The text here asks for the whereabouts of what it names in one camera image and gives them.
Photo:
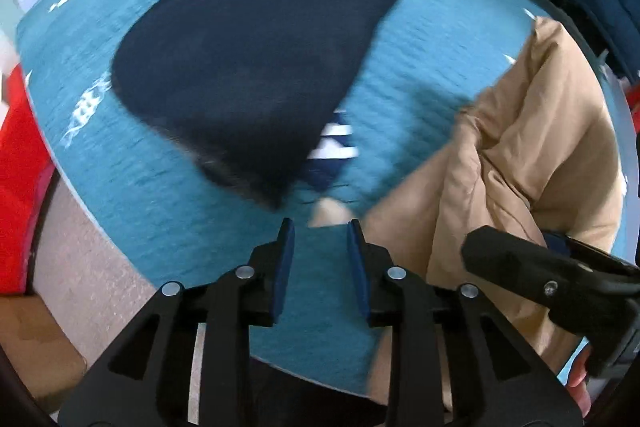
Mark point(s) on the tan snap-button jacket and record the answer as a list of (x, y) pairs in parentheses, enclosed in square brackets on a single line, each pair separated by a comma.
[(525, 147)]

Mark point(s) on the red cloth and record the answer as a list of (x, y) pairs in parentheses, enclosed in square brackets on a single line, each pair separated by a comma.
[(20, 182)]

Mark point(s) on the teal printed bed sheet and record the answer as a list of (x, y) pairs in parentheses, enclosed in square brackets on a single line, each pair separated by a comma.
[(165, 217)]

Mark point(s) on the cardboard box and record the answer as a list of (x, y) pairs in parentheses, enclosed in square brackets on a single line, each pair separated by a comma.
[(35, 347)]

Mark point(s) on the folded navy garment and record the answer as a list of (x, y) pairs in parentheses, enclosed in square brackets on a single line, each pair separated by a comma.
[(250, 67)]

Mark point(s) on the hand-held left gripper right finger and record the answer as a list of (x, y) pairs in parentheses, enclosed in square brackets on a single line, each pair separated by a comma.
[(357, 267)]

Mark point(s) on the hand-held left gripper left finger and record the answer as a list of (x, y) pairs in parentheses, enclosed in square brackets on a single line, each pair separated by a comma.
[(284, 267)]

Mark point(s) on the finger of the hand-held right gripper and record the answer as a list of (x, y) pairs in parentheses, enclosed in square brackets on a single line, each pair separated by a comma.
[(520, 267), (556, 241)]

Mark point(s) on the person's right hand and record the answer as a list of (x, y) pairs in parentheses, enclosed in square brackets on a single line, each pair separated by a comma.
[(577, 382)]

